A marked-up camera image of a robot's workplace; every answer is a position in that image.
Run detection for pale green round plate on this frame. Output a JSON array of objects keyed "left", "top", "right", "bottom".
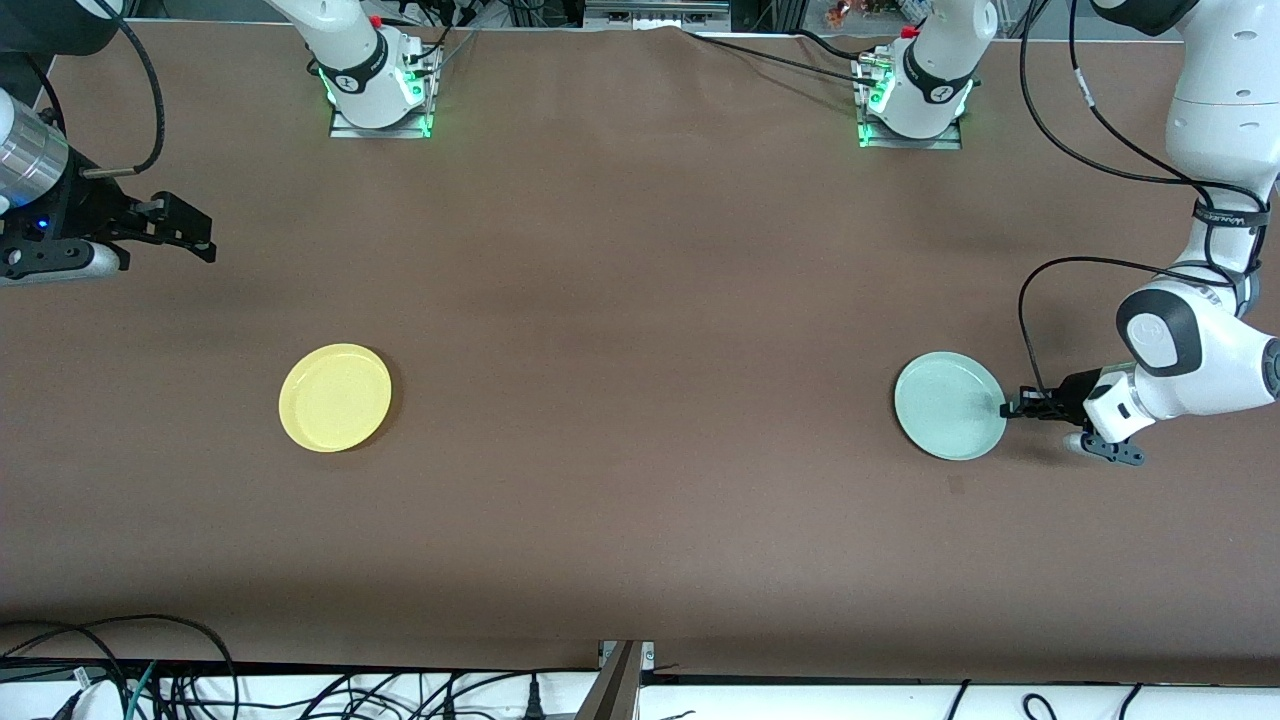
[{"left": 893, "top": 351, "right": 1009, "bottom": 461}]

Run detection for yellow round plate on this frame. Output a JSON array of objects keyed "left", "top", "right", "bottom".
[{"left": 279, "top": 343, "right": 393, "bottom": 453}]

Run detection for brown table cover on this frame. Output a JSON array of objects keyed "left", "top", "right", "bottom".
[{"left": 0, "top": 18, "right": 1280, "bottom": 673}]

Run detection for grey metal box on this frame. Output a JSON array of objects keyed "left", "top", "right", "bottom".
[{"left": 584, "top": 0, "right": 733, "bottom": 31}]

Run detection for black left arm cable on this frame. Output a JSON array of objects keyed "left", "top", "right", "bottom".
[{"left": 1017, "top": 0, "right": 1273, "bottom": 401}]

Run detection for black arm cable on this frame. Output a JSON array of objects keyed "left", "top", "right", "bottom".
[
  {"left": 1017, "top": 0, "right": 1273, "bottom": 401},
  {"left": 80, "top": 0, "right": 166, "bottom": 181}
]

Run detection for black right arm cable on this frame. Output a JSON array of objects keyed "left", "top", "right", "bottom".
[{"left": 80, "top": 0, "right": 166, "bottom": 181}]

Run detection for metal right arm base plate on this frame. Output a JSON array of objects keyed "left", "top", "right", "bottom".
[{"left": 329, "top": 48, "right": 437, "bottom": 140}]

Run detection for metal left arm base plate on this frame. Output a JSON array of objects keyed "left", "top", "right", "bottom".
[{"left": 857, "top": 55, "right": 964, "bottom": 151}]

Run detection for black looped floor cable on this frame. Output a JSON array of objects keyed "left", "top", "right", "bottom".
[{"left": 0, "top": 614, "right": 241, "bottom": 720}]

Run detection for black base power cable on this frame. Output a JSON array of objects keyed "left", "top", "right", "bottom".
[{"left": 684, "top": 28, "right": 883, "bottom": 86}]

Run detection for green thin cable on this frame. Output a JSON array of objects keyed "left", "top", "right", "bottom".
[{"left": 124, "top": 660, "right": 161, "bottom": 720}]

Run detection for aluminium frame profile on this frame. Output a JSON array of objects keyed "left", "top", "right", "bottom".
[{"left": 578, "top": 640, "right": 657, "bottom": 720}]

